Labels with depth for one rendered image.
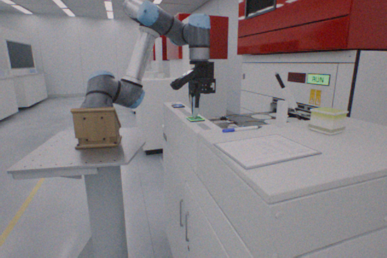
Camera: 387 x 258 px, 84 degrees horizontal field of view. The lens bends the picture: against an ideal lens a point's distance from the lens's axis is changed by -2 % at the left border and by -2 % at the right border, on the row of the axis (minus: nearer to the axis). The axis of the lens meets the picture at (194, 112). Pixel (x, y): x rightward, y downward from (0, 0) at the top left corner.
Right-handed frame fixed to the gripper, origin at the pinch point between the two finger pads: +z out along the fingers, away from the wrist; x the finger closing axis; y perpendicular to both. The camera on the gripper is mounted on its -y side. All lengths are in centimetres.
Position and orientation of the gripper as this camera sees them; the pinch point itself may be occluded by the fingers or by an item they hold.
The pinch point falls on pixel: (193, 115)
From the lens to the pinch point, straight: 81.5
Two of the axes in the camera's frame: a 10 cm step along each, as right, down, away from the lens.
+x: -3.2, -2.1, 9.2
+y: 9.5, -0.7, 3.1
